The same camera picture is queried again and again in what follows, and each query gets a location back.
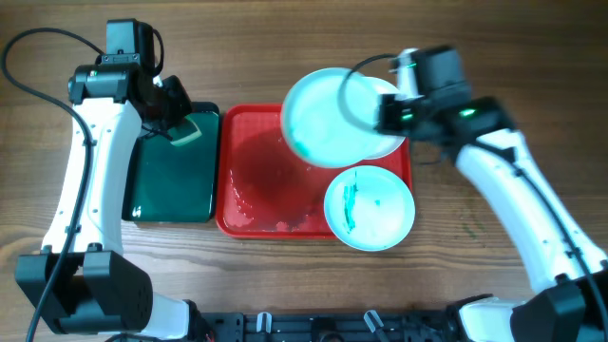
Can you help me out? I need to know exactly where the green yellow scrub sponge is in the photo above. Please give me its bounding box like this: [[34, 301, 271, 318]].
[[168, 116, 201, 146]]

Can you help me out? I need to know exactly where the white plate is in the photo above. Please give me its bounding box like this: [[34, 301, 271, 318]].
[[367, 77, 405, 160]]

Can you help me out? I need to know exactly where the pale blue plate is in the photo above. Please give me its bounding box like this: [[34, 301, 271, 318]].
[[323, 165, 416, 252], [280, 67, 381, 168]]

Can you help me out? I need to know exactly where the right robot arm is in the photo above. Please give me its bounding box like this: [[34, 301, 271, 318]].
[[377, 46, 607, 341]]

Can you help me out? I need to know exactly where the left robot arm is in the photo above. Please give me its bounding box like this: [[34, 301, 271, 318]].
[[15, 18, 219, 341]]

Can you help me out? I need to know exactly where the dark green tray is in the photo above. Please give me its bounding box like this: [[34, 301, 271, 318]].
[[122, 102, 220, 223]]

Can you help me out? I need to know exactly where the red plastic tray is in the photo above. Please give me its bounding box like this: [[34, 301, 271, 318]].
[[216, 103, 413, 240]]

